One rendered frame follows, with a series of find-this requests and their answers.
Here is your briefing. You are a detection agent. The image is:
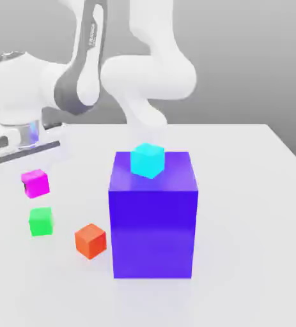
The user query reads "small magenta cube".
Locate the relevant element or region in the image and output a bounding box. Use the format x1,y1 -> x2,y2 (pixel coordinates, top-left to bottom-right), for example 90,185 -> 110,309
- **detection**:
20,168 -> 51,199

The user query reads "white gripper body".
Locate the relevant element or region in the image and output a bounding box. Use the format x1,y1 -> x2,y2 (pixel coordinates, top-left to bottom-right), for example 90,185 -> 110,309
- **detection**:
0,139 -> 63,172

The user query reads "small green cube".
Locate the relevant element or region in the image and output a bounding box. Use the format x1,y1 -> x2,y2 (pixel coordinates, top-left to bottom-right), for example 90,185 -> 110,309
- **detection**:
28,206 -> 54,238

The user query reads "small orange cube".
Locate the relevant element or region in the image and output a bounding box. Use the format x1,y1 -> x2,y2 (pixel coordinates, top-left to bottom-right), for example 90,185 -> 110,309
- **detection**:
74,223 -> 107,261

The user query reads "large blue box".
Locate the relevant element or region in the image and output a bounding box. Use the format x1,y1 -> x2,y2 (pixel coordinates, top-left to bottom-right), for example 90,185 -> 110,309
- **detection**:
108,151 -> 199,280

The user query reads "small cyan cube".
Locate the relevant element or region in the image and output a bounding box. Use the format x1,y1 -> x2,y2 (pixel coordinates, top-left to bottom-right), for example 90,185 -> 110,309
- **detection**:
130,142 -> 166,179

